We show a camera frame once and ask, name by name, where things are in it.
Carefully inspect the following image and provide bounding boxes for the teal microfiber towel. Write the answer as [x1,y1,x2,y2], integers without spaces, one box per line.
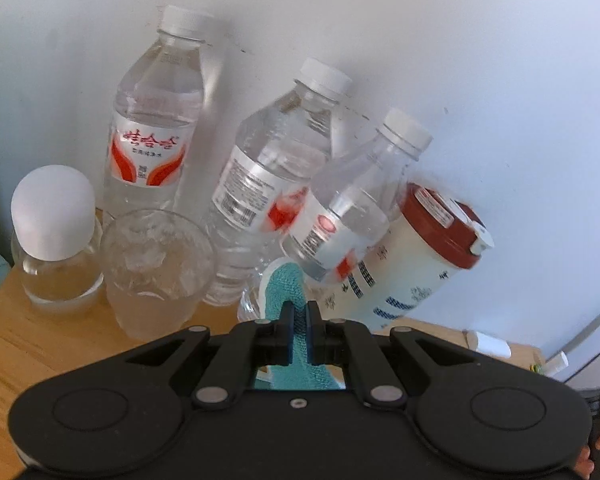
[258,257,340,390]

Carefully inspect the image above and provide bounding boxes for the small white plastic bottle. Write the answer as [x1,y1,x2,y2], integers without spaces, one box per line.
[536,351,569,377]

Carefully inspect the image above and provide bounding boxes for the white foam block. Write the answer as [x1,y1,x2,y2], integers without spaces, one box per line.
[465,330,513,360]

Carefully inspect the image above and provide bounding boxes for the clear crinkled plastic cup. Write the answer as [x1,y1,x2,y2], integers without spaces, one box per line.
[99,209,216,341]

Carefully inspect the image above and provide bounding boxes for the white cup red lid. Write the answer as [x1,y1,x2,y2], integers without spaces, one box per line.
[317,183,494,332]

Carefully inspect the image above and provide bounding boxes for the water bottle right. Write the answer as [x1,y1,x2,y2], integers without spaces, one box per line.
[237,108,432,322]

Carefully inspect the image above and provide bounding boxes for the clear jar white lid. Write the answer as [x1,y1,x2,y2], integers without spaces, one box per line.
[10,165,104,315]

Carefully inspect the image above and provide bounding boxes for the water bottle middle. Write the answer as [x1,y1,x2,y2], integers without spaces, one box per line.
[204,58,352,307]

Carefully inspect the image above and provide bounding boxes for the water bottle red label left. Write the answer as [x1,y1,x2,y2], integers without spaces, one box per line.
[102,4,216,219]

